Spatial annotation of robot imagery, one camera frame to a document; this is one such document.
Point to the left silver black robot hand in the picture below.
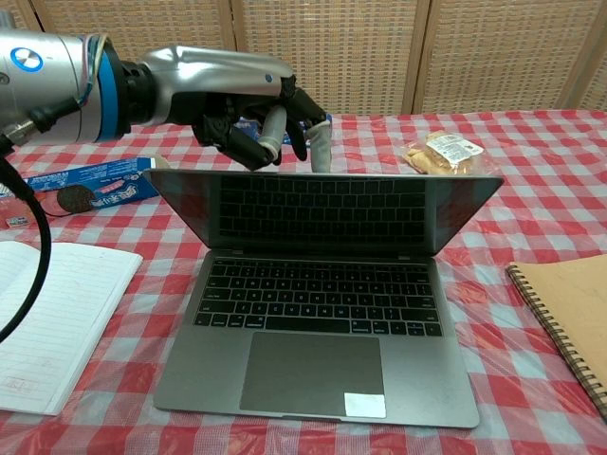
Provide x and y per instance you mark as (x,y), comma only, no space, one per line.
(213,78)

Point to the silver laptop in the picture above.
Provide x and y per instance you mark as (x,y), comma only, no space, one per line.
(313,308)

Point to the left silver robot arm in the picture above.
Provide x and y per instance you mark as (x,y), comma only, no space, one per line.
(52,80)

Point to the woven wooden folding screen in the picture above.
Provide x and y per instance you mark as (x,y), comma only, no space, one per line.
(370,47)

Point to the open white lined notebook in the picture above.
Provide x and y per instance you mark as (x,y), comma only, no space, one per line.
(57,322)

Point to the closed blue cookie box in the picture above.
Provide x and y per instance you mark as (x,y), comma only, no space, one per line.
(246,127)

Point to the opened blue cookie box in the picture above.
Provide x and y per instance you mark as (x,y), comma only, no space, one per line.
(109,182)

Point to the clear bag of biscuits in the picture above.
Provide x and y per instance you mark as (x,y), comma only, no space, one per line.
(446,151)

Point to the red white checkered tablecloth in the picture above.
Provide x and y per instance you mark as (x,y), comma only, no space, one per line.
(521,213)

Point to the brown spiral notebook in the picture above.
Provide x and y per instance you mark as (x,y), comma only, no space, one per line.
(569,313)

